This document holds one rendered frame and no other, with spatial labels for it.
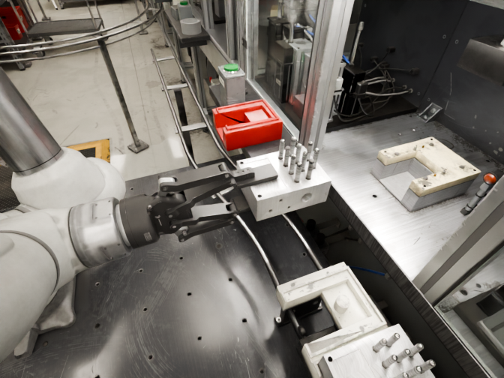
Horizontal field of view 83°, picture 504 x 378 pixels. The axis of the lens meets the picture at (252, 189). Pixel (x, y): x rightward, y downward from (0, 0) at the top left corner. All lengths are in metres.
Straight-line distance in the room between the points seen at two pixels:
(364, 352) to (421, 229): 0.28
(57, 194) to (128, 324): 0.33
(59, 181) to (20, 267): 0.39
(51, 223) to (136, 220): 0.10
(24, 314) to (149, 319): 0.46
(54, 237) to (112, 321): 0.41
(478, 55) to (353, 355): 0.50
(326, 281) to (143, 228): 0.33
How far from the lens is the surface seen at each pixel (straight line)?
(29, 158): 0.72
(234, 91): 0.85
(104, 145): 2.54
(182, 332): 0.73
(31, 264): 0.36
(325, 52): 0.62
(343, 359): 0.46
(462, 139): 0.96
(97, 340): 0.79
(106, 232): 0.42
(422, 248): 0.62
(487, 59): 0.62
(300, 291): 0.54
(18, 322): 0.33
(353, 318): 0.55
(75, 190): 0.73
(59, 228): 0.43
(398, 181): 0.73
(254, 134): 0.74
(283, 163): 0.46
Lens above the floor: 1.36
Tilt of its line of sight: 46 degrees down
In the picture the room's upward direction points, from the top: straight up
